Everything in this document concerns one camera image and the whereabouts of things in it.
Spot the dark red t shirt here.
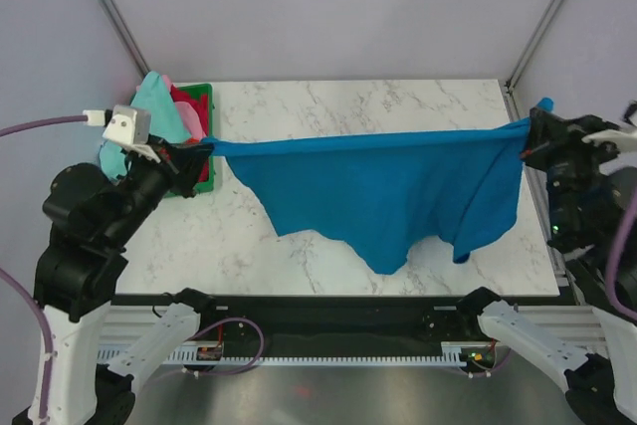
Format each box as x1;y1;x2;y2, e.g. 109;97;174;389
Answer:
168;85;213;182

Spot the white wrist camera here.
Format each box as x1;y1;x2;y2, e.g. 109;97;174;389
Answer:
103;106;151;146
582;126;636;150

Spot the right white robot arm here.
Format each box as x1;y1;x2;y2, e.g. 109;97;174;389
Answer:
455;99;636;424

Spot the white slotted cable duct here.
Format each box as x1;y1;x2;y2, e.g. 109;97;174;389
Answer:
99;341;472;365

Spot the blue t shirt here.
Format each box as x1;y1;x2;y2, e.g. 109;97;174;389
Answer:
212;118;531;275

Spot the teal t shirt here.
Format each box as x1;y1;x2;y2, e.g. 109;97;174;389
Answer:
99;72;191;180

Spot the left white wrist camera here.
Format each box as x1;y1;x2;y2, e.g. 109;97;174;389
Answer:
103;106;151;146

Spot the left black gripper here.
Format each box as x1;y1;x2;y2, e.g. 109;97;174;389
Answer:
102;132;211;248

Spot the left aluminium frame post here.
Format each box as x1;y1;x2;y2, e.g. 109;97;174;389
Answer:
98;0;151;79

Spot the right aluminium frame post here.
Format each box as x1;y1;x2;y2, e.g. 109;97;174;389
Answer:
504;0;566;95

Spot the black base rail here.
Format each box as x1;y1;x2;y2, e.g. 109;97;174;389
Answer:
198;296;494;358

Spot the aluminium frame post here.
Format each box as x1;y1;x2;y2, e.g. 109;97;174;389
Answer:
98;0;151;79
504;0;566;95

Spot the pink t shirt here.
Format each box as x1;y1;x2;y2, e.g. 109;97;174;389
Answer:
161;75;211;142

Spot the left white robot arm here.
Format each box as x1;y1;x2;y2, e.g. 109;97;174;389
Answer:
12;136;219;424

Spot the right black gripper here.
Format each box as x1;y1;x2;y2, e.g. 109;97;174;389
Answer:
520;106;630;240

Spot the aluminium front rail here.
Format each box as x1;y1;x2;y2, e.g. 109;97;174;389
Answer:
99;306;604;348

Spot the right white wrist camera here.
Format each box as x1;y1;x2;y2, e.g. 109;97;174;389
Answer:
582;126;636;150

